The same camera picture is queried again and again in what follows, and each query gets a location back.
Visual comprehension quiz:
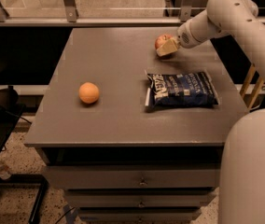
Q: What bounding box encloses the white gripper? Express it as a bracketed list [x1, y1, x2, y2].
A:
[156, 20, 207, 57]

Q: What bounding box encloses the red apple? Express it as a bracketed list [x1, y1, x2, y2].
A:
[155, 34, 173, 49]

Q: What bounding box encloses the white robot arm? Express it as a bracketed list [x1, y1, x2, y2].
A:
[156, 0, 265, 224]

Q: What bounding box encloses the blue chip bag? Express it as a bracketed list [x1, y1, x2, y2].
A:
[146, 71, 219, 107]

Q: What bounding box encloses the orange fruit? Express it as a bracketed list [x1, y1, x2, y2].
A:
[78, 82, 100, 104]

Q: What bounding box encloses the grey drawer cabinet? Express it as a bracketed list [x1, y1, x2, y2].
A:
[25, 27, 247, 224]

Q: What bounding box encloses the metal railing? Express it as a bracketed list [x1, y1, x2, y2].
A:
[0, 0, 265, 27]

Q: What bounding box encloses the black chair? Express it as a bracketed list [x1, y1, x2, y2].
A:
[0, 86, 48, 224]

